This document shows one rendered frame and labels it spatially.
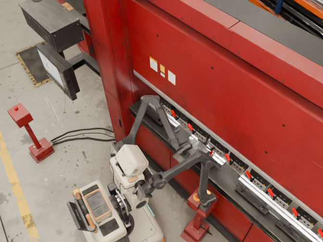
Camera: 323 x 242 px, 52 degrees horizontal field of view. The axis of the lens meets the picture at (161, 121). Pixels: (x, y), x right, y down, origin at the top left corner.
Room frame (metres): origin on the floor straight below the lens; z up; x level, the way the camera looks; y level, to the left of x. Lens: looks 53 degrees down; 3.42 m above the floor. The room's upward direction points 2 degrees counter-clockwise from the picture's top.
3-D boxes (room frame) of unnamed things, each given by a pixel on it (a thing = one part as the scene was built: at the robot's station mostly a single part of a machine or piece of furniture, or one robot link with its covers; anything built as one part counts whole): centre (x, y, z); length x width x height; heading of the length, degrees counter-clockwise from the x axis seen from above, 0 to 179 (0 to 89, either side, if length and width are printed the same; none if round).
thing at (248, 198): (1.08, -0.71, 0.89); 0.30 x 0.05 x 0.03; 41
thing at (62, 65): (2.11, 0.87, 1.42); 0.45 x 0.12 x 0.36; 40
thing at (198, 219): (1.15, -0.33, 0.39); 0.05 x 0.05 x 0.54; 47
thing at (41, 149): (2.17, 1.47, 0.41); 0.25 x 0.20 x 0.83; 131
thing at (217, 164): (1.53, -0.39, 0.92); 0.39 x 0.06 x 0.10; 41
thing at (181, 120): (1.74, -0.20, 1.18); 0.15 x 0.09 x 0.17; 41
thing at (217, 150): (1.44, -0.47, 1.18); 0.15 x 0.09 x 0.17; 41
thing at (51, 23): (2.20, 0.84, 1.53); 0.51 x 0.25 x 0.85; 40
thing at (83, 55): (2.37, 0.71, 1.18); 0.40 x 0.24 x 0.07; 41
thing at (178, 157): (1.48, -0.24, 1.00); 0.26 x 0.18 x 0.01; 131
